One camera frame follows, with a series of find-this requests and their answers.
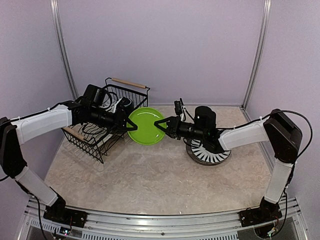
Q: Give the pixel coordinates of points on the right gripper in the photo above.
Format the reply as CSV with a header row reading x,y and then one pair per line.
x,y
173,127

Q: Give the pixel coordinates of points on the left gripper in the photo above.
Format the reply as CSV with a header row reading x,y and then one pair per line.
x,y
118,126

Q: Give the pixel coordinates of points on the green plastic plate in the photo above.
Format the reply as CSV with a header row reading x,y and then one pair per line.
x,y
147,133

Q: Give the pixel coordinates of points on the grey reindeer plate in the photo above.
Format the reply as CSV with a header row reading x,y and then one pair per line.
x,y
200,160

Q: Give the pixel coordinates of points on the white blue striped plate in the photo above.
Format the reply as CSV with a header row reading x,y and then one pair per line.
x,y
212,156

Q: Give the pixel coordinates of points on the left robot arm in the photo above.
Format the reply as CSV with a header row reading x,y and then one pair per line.
x,y
16,132

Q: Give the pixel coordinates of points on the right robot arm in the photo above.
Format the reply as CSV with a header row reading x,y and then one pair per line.
x,y
209,145

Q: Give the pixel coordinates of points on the dark blue mug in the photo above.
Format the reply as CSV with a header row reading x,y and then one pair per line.
x,y
128,105

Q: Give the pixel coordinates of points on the ribbed round woven plate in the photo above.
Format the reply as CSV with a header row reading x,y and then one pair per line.
x,y
108,141

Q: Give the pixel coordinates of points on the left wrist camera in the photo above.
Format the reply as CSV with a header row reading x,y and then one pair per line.
x,y
118,105

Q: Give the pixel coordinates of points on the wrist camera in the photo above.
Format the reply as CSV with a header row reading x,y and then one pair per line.
x,y
118,105
180,109

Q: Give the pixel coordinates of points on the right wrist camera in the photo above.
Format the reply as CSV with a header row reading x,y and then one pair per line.
x,y
180,109

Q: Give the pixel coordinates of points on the black wire dish rack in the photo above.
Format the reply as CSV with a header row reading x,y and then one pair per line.
x,y
87,136

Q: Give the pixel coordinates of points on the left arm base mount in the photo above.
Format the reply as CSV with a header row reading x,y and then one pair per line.
x,y
72,217

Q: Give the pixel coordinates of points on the aluminium front rail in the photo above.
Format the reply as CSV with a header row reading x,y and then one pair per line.
x,y
103,225

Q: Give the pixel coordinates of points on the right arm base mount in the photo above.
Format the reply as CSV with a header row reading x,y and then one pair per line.
x,y
255,216

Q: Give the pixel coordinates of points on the left aluminium corner post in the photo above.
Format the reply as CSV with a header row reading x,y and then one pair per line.
x,y
54,5

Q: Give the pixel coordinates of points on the aluminium corner post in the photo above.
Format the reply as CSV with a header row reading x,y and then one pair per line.
x,y
54,5
258,53

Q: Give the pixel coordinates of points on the right aluminium corner post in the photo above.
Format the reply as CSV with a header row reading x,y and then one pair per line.
x,y
258,53

